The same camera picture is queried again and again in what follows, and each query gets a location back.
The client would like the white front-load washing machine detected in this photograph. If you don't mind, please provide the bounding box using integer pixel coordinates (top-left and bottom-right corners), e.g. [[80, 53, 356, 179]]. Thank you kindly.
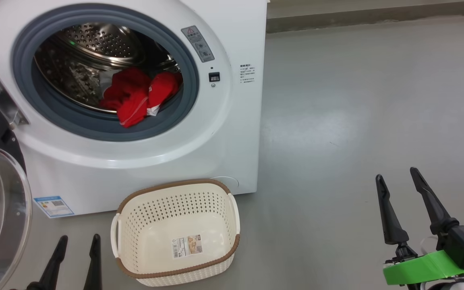
[[0, 0, 268, 218]]

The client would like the stainless steel washing machine drum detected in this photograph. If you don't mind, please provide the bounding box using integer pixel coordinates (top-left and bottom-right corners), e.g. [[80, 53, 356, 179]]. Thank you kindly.
[[34, 23, 182, 114]]

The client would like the blue energy label sticker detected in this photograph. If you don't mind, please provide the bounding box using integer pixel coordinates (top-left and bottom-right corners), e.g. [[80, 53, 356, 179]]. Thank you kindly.
[[33, 196, 75, 218]]

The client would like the grey skirting board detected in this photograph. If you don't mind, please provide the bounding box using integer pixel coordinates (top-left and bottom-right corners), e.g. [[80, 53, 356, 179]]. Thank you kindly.
[[266, 0, 464, 33]]

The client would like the washing machine door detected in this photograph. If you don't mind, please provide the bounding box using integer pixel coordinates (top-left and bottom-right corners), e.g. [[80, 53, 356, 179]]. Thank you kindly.
[[0, 89, 32, 290]]

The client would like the red and white garment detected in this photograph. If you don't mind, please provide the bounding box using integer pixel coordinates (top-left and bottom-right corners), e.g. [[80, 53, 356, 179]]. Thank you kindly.
[[100, 67, 183, 128]]

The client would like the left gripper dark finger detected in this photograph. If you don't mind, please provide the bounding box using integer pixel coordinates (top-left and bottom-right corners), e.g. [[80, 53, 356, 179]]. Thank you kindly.
[[83, 234, 103, 290], [27, 235, 68, 290]]

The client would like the metal door hinge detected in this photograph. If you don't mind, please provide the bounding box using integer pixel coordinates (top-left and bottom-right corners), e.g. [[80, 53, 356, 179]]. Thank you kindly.
[[0, 71, 30, 130]]

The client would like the cream laundry basket brown rim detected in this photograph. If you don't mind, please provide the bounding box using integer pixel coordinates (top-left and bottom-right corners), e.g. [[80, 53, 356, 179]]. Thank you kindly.
[[110, 179, 241, 287]]

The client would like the printed product label sticker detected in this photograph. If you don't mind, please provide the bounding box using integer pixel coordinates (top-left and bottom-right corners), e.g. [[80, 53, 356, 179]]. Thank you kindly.
[[171, 235, 203, 259]]

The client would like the grey warning label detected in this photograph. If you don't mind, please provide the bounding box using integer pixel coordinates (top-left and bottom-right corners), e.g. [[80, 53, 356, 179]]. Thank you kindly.
[[181, 26, 215, 63]]

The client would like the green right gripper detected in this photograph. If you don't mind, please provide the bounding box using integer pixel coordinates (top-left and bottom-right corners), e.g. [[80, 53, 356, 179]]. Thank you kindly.
[[375, 167, 464, 286]]

